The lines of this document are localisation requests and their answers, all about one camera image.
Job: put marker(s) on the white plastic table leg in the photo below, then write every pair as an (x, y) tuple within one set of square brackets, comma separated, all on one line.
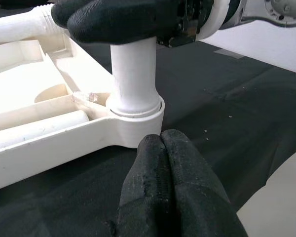
[(133, 74), (14, 29), (39, 128)]

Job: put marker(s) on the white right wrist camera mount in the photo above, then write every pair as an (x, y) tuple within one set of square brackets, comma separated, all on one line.
[(217, 17)]

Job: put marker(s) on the white plastic table top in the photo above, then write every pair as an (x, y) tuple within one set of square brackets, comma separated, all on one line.
[(64, 148)]

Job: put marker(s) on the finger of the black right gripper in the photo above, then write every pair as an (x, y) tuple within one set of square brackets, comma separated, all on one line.
[(61, 12)]

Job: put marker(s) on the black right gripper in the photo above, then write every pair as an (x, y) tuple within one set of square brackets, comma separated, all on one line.
[(190, 14)]

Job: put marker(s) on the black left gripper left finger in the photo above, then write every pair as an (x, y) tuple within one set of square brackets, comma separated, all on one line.
[(148, 192)]

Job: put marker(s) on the grey tape strip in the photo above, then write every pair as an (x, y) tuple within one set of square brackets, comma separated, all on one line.
[(229, 53)]

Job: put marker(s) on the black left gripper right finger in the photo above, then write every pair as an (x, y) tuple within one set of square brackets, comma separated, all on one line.
[(197, 197)]

